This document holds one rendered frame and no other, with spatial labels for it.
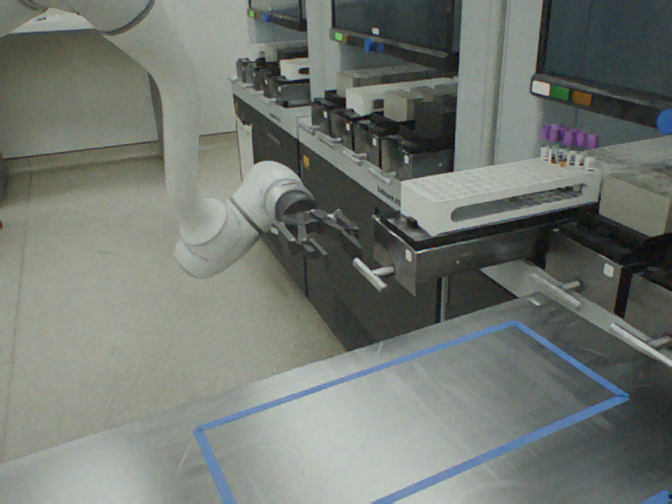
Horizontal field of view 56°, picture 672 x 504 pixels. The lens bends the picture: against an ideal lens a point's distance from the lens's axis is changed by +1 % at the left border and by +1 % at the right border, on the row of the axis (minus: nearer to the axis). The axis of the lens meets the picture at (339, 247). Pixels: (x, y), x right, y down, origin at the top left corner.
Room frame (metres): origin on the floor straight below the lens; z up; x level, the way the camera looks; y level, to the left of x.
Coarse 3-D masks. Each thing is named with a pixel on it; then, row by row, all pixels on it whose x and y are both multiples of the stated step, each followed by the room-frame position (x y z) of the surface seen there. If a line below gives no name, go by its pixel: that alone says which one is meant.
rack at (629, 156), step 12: (624, 144) 1.05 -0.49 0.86; (636, 144) 1.06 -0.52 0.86; (648, 144) 1.05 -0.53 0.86; (660, 144) 1.05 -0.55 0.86; (600, 156) 0.99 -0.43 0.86; (612, 156) 0.99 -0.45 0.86; (624, 156) 0.99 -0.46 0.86; (636, 156) 0.99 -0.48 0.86; (648, 156) 0.99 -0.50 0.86; (660, 156) 0.98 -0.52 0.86; (600, 168) 0.95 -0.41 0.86; (612, 168) 0.93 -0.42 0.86; (624, 168) 0.93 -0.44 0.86; (636, 168) 0.94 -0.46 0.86; (600, 192) 0.94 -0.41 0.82
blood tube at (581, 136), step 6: (582, 132) 0.94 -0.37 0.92; (576, 138) 0.94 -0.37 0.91; (582, 138) 0.93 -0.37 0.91; (576, 144) 0.94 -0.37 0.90; (582, 144) 0.93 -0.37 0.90; (576, 150) 0.94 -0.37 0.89; (582, 150) 0.93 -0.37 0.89; (576, 156) 0.94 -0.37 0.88; (582, 156) 0.93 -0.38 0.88; (576, 162) 0.94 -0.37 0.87; (582, 162) 0.93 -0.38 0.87; (582, 168) 0.93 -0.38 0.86; (576, 186) 0.93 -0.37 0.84
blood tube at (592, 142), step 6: (588, 138) 0.92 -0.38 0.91; (594, 138) 0.92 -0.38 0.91; (588, 144) 0.92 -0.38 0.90; (594, 144) 0.92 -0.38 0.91; (588, 150) 0.92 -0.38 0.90; (594, 150) 0.92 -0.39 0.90; (588, 156) 0.92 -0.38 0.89; (594, 156) 0.92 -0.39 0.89; (588, 162) 0.92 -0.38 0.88; (594, 162) 0.92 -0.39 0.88; (588, 168) 0.92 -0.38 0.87; (582, 186) 0.92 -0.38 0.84; (582, 192) 0.92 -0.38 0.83
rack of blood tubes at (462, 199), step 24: (480, 168) 0.95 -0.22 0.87; (504, 168) 0.94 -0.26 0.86; (528, 168) 0.95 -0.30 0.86; (552, 168) 0.95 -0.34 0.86; (576, 168) 0.93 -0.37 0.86; (408, 192) 0.87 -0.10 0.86; (432, 192) 0.85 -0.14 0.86; (456, 192) 0.84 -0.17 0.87; (480, 192) 0.84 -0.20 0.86; (504, 192) 0.85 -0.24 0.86; (528, 192) 0.86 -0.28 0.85; (552, 192) 0.93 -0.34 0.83; (576, 192) 0.93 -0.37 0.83; (432, 216) 0.81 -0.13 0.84; (456, 216) 0.89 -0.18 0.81; (480, 216) 0.89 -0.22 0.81; (504, 216) 0.85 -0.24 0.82
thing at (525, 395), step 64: (448, 320) 0.57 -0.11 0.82; (512, 320) 0.57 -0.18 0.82; (576, 320) 0.57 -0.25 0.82; (256, 384) 0.47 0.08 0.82; (320, 384) 0.47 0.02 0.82; (384, 384) 0.47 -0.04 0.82; (448, 384) 0.47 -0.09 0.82; (512, 384) 0.46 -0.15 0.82; (576, 384) 0.46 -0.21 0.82; (640, 384) 0.46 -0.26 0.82; (64, 448) 0.40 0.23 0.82; (128, 448) 0.40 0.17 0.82; (192, 448) 0.39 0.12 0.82; (256, 448) 0.39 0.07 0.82; (320, 448) 0.39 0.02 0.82; (384, 448) 0.39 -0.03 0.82; (448, 448) 0.38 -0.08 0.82; (512, 448) 0.38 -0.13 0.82; (576, 448) 0.38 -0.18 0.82; (640, 448) 0.38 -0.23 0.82
